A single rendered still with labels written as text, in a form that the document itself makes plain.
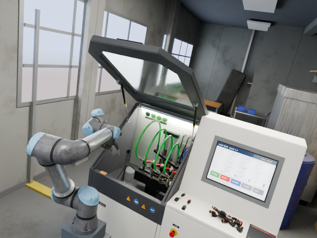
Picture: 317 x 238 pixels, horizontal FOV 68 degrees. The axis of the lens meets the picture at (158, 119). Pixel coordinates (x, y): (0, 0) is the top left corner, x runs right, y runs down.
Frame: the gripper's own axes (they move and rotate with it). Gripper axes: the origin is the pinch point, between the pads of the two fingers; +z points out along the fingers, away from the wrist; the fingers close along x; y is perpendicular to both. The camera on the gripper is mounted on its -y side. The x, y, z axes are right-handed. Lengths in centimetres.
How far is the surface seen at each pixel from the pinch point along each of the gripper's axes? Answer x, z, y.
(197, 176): 44, 33, -31
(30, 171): -178, 68, 21
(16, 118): -164, -5, 7
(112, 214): -9, 51, 18
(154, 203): 27.5, 35.3, 2.8
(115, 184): -5.6, 27.0, 7.4
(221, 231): 73, 43, -5
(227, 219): 73, 44, -15
